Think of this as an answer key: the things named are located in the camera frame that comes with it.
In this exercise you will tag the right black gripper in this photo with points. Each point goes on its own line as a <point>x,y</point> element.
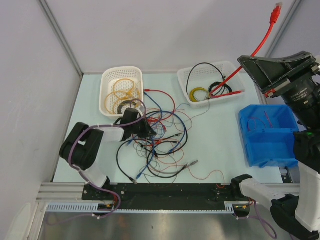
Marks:
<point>267,72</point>

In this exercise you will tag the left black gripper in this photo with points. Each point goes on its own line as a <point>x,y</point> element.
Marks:
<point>147,132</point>

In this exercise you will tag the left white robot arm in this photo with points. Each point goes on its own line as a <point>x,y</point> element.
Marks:
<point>81,147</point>

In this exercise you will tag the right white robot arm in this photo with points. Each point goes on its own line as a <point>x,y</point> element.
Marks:
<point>299,215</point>

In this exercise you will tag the left white perforated basket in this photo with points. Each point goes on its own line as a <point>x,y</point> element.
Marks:
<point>118,85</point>

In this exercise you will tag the white perforated basket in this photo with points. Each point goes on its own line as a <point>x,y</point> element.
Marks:
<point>198,84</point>
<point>118,85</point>

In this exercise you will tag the blue plastic divided bin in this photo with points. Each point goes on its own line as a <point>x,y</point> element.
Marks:
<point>268,135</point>

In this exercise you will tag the right white perforated basket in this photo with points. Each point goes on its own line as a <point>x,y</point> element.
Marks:
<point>198,84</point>

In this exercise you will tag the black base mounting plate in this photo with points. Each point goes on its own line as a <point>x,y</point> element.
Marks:
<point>176,196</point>

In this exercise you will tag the white slotted cable duct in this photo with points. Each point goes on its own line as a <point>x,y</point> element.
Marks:
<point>63,207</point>

